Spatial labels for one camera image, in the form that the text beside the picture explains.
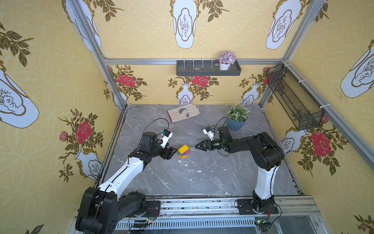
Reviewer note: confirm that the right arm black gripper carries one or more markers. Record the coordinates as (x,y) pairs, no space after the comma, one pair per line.
(209,145)

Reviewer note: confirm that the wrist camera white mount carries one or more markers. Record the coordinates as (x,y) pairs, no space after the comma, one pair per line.
(166,135)
(209,131)

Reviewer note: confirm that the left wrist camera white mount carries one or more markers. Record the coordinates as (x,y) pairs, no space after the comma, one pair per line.
(166,135)

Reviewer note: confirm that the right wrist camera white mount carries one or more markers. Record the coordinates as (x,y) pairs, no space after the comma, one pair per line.
(209,131)

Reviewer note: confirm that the purple flower in white pot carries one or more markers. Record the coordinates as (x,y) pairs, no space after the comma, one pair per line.
(226,59)

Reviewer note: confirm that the grey wall shelf tray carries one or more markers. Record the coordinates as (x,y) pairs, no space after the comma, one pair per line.
(205,67)

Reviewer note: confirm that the black wire mesh basket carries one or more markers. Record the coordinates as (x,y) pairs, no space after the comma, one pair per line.
(302,109)

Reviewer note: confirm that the aluminium frame post left rear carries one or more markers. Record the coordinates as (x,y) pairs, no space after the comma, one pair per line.
(96,51)

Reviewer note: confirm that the yellow curved lego brick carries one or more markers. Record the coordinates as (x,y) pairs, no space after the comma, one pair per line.
(183,149)

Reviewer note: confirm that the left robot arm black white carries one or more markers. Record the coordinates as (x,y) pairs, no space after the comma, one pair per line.
(117,187)

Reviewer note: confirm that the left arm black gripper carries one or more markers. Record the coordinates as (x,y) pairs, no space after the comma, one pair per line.
(167,151)

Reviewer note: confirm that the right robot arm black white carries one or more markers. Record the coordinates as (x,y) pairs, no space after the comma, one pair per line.
(266,154)

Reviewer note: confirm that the green plant in blue pot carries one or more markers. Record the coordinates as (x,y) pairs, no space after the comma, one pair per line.
(237,116)

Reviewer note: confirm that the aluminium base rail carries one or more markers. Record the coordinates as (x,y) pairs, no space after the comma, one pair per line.
(164,213)

